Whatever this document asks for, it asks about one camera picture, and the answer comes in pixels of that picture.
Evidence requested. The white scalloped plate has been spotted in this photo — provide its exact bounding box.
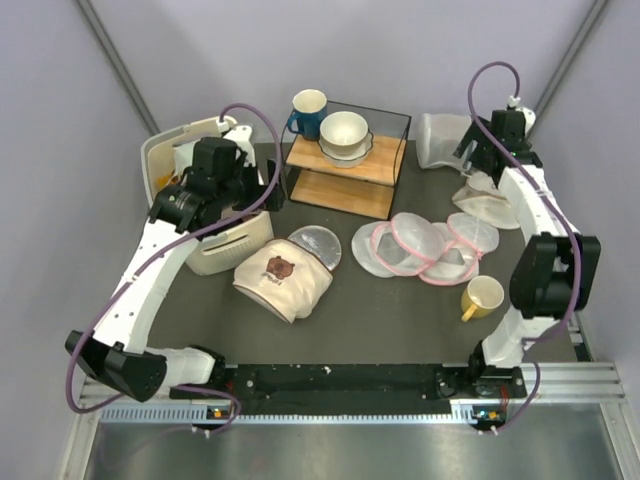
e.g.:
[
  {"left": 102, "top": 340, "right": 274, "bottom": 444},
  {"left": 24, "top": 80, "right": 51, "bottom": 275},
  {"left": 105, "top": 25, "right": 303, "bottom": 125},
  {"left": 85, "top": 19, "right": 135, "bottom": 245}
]
[{"left": 318, "top": 132, "right": 374, "bottom": 169}]

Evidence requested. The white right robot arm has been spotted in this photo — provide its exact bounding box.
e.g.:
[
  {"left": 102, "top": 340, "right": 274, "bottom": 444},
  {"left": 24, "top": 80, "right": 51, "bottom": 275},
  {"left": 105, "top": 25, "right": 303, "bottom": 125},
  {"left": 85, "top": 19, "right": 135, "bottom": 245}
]
[{"left": 454, "top": 107, "right": 601, "bottom": 396}]

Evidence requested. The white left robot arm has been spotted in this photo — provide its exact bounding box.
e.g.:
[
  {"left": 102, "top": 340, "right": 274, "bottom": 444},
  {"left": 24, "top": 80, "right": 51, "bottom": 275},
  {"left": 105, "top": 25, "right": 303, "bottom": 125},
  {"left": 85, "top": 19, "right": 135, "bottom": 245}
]
[{"left": 65, "top": 117, "right": 283, "bottom": 402}]

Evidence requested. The bear print cream bag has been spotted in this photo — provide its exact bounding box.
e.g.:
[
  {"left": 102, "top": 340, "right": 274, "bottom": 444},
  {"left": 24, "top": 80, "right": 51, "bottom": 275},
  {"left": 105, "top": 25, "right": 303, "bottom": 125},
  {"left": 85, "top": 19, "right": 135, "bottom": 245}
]
[{"left": 233, "top": 239, "right": 333, "bottom": 324}]

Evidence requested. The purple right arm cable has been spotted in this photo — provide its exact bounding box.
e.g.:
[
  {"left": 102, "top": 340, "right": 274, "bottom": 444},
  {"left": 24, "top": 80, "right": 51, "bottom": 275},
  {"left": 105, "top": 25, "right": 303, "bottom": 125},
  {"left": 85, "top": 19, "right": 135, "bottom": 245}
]
[{"left": 467, "top": 61, "right": 584, "bottom": 435}]

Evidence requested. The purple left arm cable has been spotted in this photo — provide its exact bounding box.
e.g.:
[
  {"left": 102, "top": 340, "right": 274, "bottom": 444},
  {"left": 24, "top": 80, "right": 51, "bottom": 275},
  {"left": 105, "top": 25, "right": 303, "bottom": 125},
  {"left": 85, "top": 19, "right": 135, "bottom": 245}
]
[{"left": 65, "top": 103, "right": 279, "bottom": 435}]

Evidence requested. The yellow ceramic mug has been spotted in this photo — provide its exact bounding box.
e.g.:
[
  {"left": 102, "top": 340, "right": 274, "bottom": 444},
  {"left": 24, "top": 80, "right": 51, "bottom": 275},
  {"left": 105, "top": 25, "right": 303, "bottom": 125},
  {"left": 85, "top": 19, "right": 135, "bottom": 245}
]
[{"left": 461, "top": 275, "right": 505, "bottom": 322}]

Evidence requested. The grey slotted cable duct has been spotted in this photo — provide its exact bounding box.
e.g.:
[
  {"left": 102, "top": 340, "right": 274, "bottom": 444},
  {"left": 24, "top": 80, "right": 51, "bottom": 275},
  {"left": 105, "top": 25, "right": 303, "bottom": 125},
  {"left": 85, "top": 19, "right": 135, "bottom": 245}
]
[{"left": 101, "top": 404, "right": 499, "bottom": 425}]

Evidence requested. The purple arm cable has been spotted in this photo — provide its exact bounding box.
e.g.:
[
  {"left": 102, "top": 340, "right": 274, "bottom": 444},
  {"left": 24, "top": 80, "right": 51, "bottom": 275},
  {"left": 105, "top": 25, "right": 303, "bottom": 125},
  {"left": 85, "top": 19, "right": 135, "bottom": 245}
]
[
  {"left": 467, "top": 61, "right": 584, "bottom": 435},
  {"left": 65, "top": 103, "right": 279, "bottom": 435}
]

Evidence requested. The beige trimmed cream mesh bag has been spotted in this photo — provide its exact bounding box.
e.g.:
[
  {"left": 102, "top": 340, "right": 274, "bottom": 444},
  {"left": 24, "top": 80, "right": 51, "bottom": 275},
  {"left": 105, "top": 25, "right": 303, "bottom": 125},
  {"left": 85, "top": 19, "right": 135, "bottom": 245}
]
[{"left": 452, "top": 171, "right": 520, "bottom": 230}]

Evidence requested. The silver round insulated pad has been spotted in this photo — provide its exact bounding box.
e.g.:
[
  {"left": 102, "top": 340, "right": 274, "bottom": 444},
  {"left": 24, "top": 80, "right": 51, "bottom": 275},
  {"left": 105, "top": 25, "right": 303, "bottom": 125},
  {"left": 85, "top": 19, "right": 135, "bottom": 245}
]
[{"left": 288, "top": 225, "right": 342, "bottom": 272}]

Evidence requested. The cream ceramic bowl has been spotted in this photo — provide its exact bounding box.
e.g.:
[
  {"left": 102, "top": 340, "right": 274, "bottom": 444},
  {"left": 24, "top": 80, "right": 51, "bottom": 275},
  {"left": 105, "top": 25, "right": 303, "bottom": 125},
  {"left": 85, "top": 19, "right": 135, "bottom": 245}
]
[{"left": 320, "top": 111, "right": 369, "bottom": 147}]

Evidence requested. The black wire wooden shelf rack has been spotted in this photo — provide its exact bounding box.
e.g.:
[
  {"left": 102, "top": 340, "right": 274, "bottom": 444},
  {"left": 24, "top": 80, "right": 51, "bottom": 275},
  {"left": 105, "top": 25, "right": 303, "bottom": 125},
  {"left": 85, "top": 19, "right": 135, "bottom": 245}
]
[{"left": 281, "top": 101, "right": 411, "bottom": 220}]

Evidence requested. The blue zipper white mesh bag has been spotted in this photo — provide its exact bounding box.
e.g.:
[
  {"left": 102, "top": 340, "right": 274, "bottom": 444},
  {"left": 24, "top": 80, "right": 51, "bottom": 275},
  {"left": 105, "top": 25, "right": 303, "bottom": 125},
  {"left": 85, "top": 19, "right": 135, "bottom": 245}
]
[{"left": 416, "top": 113, "right": 472, "bottom": 172}]

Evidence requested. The cream plastic laundry basket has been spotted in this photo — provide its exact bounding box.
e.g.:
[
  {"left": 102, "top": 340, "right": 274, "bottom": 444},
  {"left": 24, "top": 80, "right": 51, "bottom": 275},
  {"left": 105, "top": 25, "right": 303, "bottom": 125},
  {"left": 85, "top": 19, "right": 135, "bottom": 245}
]
[{"left": 139, "top": 116, "right": 281, "bottom": 276}]

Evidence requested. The blue ceramic mug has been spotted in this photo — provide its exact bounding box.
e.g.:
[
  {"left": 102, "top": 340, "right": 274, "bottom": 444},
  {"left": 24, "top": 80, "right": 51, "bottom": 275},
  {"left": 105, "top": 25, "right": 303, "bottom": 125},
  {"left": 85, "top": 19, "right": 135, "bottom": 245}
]
[{"left": 287, "top": 89, "right": 327, "bottom": 141}]

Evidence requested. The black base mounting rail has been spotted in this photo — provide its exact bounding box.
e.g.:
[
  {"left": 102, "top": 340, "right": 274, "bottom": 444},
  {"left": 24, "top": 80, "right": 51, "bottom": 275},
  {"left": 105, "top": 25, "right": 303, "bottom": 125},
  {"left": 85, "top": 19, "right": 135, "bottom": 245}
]
[{"left": 169, "top": 363, "right": 527, "bottom": 415}]

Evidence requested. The pink trimmed mesh laundry bag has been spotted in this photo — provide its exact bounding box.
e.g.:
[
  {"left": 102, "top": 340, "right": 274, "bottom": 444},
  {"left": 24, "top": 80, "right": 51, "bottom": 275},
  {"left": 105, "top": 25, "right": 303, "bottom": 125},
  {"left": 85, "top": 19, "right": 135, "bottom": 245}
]
[{"left": 351, "top": 212, "right": 499, "bottom": 286}]

